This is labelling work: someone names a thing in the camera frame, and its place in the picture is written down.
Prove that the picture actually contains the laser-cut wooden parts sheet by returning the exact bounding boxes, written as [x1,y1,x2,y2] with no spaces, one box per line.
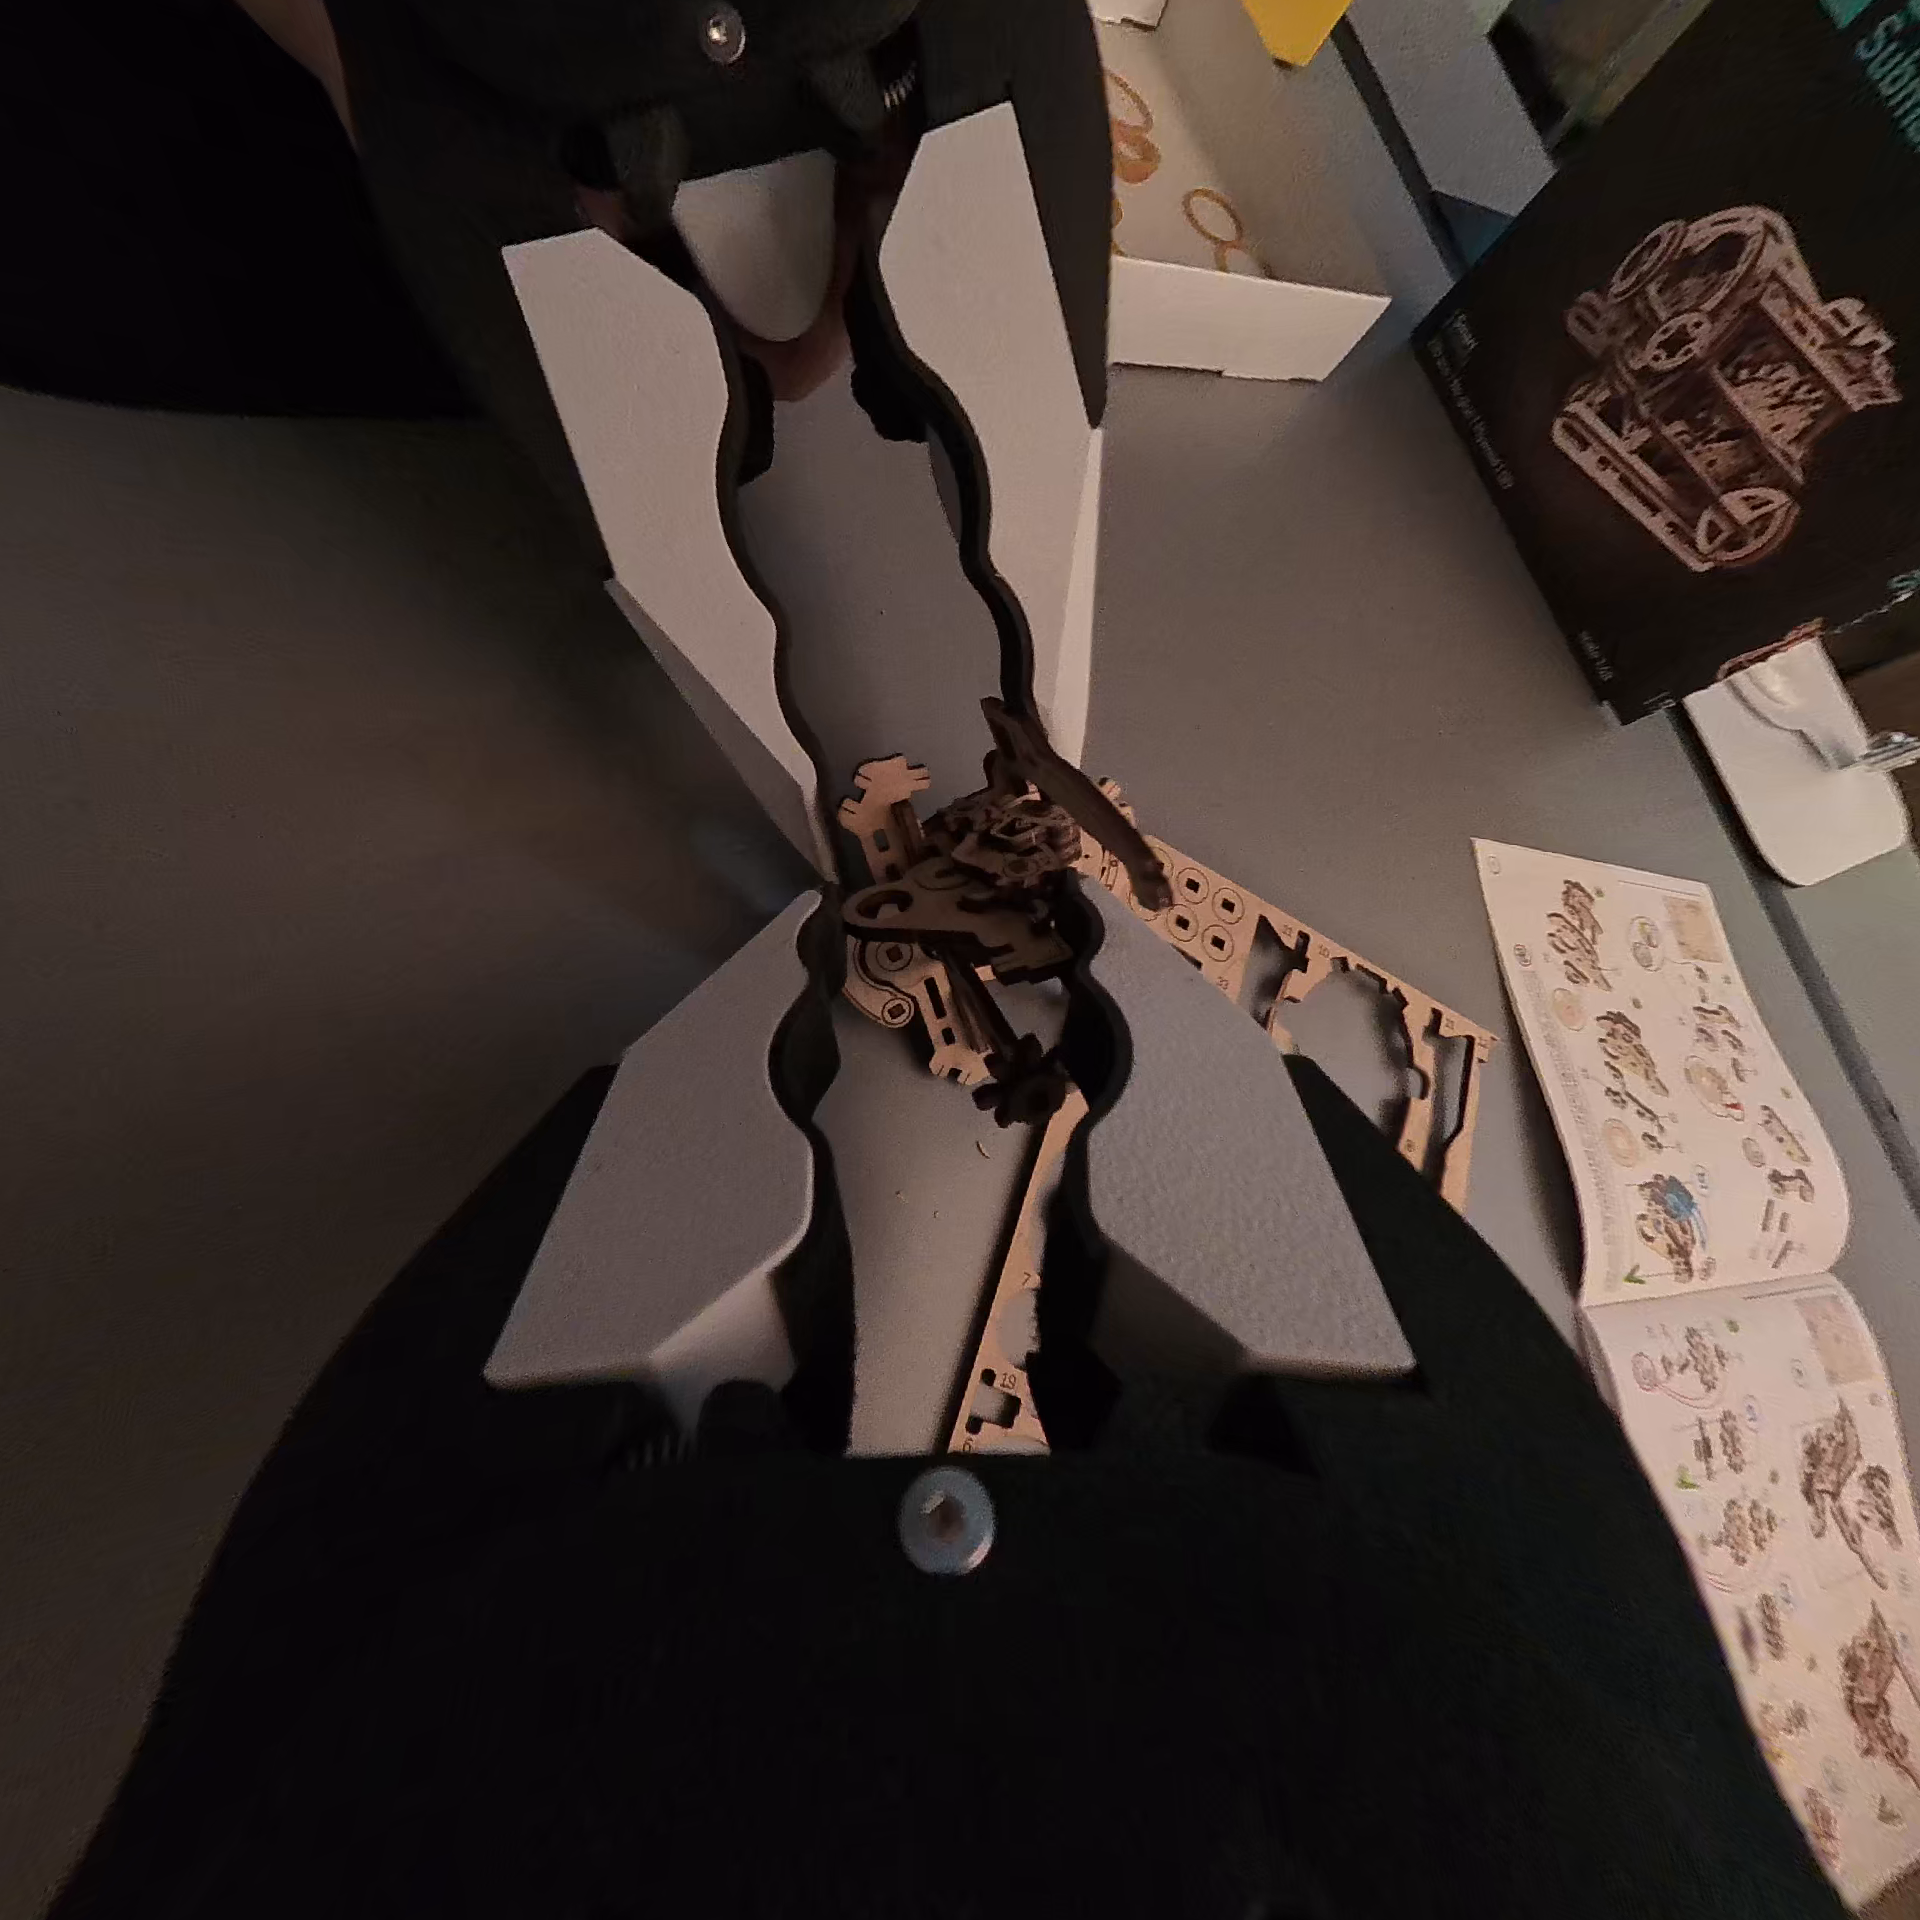
[944,780,1501,1457]

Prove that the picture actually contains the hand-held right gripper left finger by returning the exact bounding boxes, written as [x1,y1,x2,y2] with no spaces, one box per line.
[481,886,864,1457]

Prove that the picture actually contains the illustrated instruction booklet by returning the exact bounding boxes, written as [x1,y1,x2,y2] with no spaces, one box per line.
[1469,836,1920,1920]

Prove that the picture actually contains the wooden gear model assembly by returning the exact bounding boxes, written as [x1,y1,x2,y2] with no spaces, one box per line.
[832,697,1180,1127]

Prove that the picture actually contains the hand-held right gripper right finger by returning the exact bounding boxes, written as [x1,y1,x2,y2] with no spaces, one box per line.
[1041,900,1418,1457]

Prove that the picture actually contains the white cardboard box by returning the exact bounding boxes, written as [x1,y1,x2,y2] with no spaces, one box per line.
[1094,0,1393,385]

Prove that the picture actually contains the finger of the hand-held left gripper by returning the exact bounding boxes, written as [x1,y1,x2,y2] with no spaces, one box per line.
[848,113,1105,767]
[502,181,845,890]

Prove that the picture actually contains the pile of wooden rings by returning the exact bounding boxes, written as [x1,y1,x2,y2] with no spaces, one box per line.
[1105,67,1277,278]

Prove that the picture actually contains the white stand base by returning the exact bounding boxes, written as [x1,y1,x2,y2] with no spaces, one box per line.
[1680,644,1920,886]

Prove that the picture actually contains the black model kit box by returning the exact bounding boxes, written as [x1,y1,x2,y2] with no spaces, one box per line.
[1409,0,1920,730]

